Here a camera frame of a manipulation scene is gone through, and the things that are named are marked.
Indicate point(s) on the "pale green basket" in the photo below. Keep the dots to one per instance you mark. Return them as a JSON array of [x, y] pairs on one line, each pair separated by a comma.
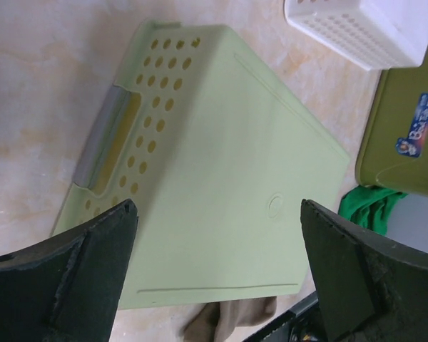
[[217, 154]]

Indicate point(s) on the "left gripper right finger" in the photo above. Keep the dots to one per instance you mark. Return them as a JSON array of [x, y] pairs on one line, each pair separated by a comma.
[[369, 287]]

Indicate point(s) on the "white perforated basket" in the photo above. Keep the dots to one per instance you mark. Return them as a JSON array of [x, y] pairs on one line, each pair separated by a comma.
[[375, 35]]

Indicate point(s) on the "green cloth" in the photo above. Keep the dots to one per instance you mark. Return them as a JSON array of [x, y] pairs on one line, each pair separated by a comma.
[[370, 207]]

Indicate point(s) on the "brown striped sock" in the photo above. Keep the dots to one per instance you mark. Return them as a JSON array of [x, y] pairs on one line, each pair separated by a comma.
[[216, 321]]

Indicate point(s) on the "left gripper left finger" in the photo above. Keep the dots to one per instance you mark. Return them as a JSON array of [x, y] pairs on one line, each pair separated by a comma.
[[67, 287]]

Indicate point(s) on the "large olive green basket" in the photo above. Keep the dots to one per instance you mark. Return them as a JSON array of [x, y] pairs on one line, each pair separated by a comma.
[[394, 149]]

